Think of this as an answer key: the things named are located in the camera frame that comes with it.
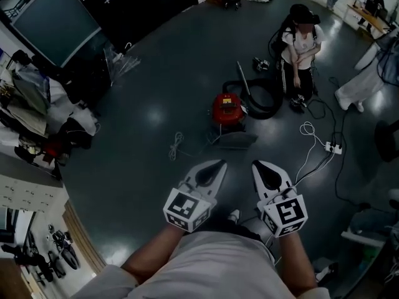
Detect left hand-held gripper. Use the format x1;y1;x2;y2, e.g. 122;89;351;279
163;159;228;232

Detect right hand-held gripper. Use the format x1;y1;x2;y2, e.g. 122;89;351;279
251;160;309;239

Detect grey vacuum cleaner nozzle piece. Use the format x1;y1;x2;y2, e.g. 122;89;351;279
214;131;259;151

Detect red vacuum cleaner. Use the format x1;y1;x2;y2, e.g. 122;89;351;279
212;92;246;126

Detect person's right forearm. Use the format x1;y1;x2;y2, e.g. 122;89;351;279
276;231;318;297

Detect person's left forearm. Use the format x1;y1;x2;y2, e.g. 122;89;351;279
122;222;185;288

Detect metal vacuum cleaner wand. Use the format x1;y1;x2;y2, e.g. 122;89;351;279
236;60;252;97

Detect person's dark trousers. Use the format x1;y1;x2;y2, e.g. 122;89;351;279
199;216;276;245

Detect white power strip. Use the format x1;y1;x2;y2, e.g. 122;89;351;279
324;141;343;155

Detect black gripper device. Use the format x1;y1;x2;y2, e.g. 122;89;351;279
252;56;271;73
289;93;309;114

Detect person's white shirt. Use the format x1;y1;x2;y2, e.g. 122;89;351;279
70;230;332;299

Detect black and white shoe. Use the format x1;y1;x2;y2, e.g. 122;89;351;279
314;261;340;285

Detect transparent umbrella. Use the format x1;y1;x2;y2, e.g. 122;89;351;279
103;42;142;87

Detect white drawer cabinet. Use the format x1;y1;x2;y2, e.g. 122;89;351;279
0;153;69;215

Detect cluttered desk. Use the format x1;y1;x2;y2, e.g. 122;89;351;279
0;49;101;180

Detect wooden table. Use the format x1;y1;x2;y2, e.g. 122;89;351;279
345;3;393;40

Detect green framed board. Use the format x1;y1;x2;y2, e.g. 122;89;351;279
10;0;103;69

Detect white coiled power cord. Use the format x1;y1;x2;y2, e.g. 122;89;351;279
168;131;219;162

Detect white looped cable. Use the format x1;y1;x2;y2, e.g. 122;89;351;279
294;121;329;186

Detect long black cable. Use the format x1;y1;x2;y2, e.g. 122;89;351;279
329;76;373;207

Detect black vacuum cleaner hose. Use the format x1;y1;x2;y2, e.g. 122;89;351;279
222;78;284;120

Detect black tool with handle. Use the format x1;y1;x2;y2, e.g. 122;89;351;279
46;224;81;271

